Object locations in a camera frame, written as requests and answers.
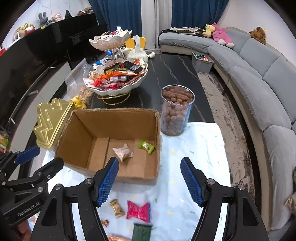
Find black piano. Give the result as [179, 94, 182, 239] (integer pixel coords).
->
[23, 13, 104, 70]

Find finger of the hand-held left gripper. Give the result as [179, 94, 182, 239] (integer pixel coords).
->
[0, 146, 41, 172]
[35, 158, 64, 180]

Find white sheer curtain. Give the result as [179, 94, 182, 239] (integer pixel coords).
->
[141, 0, 171, 50]

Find white and yellow plush toy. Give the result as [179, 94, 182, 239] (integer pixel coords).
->
[126, 36, 155, 66]

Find clear jar of chocolate balls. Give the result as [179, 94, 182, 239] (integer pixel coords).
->
[160, 85, 195, 136]

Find blue curtain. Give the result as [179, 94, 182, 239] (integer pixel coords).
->
[88, 0, 142, 39]
[171, 0, 223, 29]

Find two-tier shell snack stand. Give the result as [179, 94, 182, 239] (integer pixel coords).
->
[83, 29, 148, 106]

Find colourful snack packets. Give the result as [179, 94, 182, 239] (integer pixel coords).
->
[0, 131, 11, 153]

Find beige snack packet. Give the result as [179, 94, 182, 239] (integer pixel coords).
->
[112, 143, 134, 162]

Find brown ornaments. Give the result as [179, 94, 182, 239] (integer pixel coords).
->
[77, 7, 94, 16]

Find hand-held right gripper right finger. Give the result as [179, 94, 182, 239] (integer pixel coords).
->
[180, 157, 270, 241]

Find white and gold toy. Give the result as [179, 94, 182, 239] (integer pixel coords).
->
[14, 23, 35, 39]

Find brown plush bear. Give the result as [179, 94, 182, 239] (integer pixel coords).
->
[249, 27, 266, 44]

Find crumpled clothes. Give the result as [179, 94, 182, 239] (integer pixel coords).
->
[171, 27, 206, 35]

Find yellow duck toy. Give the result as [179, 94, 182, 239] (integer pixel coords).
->
[70, 96, 87, 109]

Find pink plush toy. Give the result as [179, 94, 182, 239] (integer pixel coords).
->
[211, 22, 235, 48]

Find grey corner sofa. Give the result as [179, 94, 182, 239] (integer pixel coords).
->
[158, 27, 296, 234]

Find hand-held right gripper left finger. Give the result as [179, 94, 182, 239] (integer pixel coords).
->
[30, 157, 119, 241]

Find grey bin of toys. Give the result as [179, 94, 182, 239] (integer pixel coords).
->
[191, 51, 214, 73]

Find gold-lidded clear candy container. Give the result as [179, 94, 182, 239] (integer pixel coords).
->
[33, 98, 75, 151]

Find green candy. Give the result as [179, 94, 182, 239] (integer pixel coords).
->
[138, 140, 155, 154]

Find gold candy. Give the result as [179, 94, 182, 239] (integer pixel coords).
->
[109, 199, 125, 218]

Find brown cardboard box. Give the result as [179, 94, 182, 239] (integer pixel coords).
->
[55, 108, 162, 186]

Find bag of peanuts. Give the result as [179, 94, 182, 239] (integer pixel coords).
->
[78, 86, 94, 105]

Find dark green snack packet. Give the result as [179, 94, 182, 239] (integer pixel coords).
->
[132, 222, 153, 240]

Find clear plastic bag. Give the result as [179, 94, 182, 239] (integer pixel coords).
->
[66, 58, 97, 91]

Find patterned grey rug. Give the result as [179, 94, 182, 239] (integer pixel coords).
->
[199, 72, 273, 204]

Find light blue speckled blanket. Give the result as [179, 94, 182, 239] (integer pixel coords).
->
[28, 122, 233, 241]

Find pink-red snack packet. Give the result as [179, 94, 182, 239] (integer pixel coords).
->
[126, 200, 151, 223]

